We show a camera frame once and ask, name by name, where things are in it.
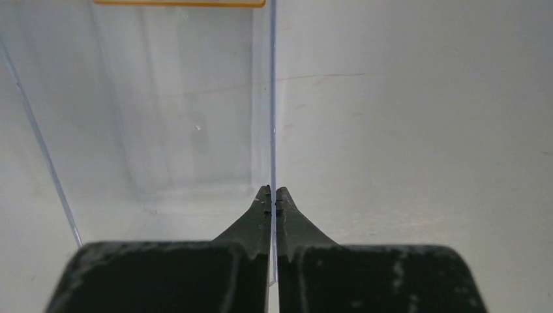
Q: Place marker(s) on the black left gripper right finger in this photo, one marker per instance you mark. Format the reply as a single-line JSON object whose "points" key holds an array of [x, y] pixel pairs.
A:
{"points": [[316, 274]]}

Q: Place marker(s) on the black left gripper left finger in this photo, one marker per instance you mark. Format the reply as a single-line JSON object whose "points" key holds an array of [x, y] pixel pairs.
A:
{"points": [[226, 274]]}

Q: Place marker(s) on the clear acrylic card box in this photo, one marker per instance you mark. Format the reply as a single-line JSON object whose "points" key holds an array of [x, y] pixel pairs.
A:
{"points": [[127, 123]]}

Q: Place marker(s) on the gold card in box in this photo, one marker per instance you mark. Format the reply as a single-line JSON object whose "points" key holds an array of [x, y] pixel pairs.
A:
{"points": [[186, 3]]}

